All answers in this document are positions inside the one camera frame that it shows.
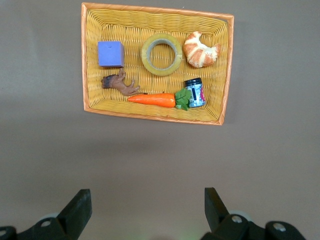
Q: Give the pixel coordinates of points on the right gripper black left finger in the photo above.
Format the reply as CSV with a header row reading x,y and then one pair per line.
x,y
72,220

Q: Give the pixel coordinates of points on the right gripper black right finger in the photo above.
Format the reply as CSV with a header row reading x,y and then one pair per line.
x,y
225,227

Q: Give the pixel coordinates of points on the clear yellowish tape roll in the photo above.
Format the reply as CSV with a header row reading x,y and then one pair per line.
x,y
145,56

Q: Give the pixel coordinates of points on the brown table cloth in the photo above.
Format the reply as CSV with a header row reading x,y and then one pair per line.
x,y
160,160

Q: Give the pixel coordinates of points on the brown toy lion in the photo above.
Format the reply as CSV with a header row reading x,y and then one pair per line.
x,y
120,85

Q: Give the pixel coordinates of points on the orange toy carrot green leaves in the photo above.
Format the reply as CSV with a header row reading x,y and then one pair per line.
x,y
155,100

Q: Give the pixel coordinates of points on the purple foam cube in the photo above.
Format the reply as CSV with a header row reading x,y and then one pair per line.
x,y
110,53

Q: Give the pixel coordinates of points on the toy croissant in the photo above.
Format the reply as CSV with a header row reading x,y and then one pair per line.
x,y
197,52

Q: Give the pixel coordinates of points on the yellow wicker basket orange rim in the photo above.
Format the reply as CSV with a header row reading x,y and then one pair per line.
x,y
162,25

